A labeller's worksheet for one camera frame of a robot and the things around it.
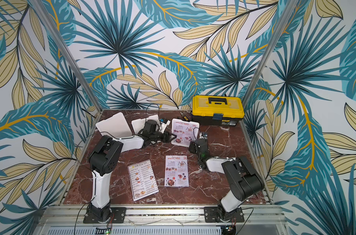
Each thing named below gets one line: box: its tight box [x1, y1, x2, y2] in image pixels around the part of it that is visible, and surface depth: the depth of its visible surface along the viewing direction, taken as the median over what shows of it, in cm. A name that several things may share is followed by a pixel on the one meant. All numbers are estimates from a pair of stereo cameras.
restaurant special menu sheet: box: [171, 118, 200, 147], surface depth 92 cm
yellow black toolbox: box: [191, 94, 245, 127], surface depth 102 cm
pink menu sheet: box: [164, 155, 190, 188], surface depth 90 cm
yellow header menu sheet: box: [127, 159, 160, 202], surface depth 87 cm
